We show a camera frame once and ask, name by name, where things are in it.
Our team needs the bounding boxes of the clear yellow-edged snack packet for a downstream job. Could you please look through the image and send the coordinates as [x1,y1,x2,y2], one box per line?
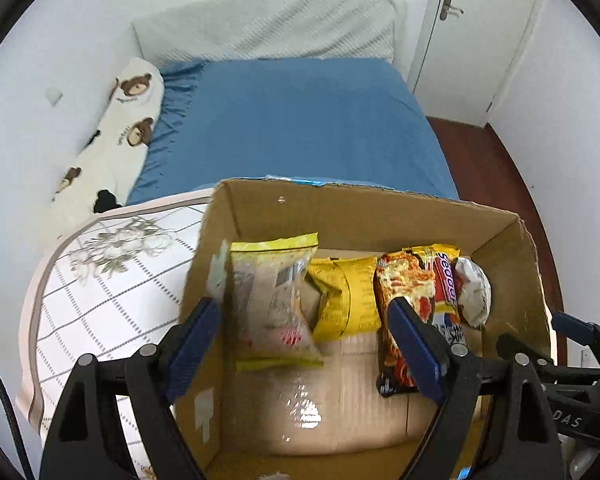
[228,232,326,374]

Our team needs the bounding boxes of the brown cardboard box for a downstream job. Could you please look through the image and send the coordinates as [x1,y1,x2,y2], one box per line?
[172,176,556,480]

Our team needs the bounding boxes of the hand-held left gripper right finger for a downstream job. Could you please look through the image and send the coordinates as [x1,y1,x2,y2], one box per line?
[386,296,566,480]

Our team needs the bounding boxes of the white bear print pillow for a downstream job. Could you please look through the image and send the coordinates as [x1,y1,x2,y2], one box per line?
[37,57,166,251]

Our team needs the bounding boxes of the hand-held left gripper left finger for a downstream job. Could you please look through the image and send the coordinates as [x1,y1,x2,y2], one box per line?
[40,297,224,480]

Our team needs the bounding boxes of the white textured pillow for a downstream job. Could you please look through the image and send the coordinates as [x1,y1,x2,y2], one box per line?
[131,0,398,68]

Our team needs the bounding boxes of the white door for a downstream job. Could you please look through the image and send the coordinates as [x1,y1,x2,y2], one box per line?
[410,0,548,128]

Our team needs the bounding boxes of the white grid floral quilt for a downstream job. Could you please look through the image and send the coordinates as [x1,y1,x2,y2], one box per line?
[17,187,221,480]

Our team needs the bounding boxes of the red instant noodle packet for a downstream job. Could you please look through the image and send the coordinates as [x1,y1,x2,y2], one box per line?
[374,244,473,399]

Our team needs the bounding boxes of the white snack packet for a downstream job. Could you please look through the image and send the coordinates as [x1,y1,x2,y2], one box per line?
[452,256,493,330]

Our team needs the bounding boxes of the black cable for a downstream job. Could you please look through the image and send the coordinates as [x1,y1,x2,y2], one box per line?
[0,340,36,480]

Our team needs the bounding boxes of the yellow snack packet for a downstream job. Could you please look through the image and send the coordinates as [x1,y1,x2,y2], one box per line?
[305,255,384,344]

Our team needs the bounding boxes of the blue bed sheet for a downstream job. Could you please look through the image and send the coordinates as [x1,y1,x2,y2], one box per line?
[125,57,461,206]

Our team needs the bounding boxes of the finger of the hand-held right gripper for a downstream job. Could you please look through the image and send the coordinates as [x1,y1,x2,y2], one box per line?
[551,311,600,361]
[496,332,556,367]

